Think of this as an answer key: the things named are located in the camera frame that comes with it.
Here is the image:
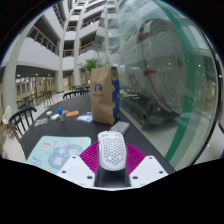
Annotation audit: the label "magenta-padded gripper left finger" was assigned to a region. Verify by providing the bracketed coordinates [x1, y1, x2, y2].
[56, 140, 100, 188]

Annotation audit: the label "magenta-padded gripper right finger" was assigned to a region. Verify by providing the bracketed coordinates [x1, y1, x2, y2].
[125, 142, 169, 188]

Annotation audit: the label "white perforated computer mouse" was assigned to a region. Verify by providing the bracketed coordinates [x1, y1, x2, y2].
[97, 130, 129, 172]

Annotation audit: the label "light blue printed mouse pad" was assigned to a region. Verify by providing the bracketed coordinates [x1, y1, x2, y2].
[26, 135, 92, 175]

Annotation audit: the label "clear plastic packet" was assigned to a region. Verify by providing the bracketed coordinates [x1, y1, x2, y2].
[75, 111, 93, 124]
[32, 117, 49, 128]

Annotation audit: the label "orange flat box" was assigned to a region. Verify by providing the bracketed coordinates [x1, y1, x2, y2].
[65, 110, 80, 118]

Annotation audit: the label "blue-capped small bottle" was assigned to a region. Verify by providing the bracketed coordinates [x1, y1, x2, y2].
[57, 107, 64, 122]

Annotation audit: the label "black metal chair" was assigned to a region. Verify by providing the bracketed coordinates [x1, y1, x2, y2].
[7, 106, 38, 144]
[62, 89, 91, 100]

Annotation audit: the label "brown paper bag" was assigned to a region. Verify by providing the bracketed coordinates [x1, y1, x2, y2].
[89, 66, 121, 126]

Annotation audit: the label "group of black chairs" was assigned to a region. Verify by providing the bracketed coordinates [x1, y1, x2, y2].
[16, 90, 55, 111]

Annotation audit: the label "white fan-shaped chair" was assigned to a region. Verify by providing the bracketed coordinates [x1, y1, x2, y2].
[1, 105, 13, 126]

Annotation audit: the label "green potted palm plant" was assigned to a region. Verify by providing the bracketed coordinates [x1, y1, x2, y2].
[78, 58, 103, 84]

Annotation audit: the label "large white cylindrical exhibit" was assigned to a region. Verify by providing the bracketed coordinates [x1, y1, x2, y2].
[119, 18, 188, 116]

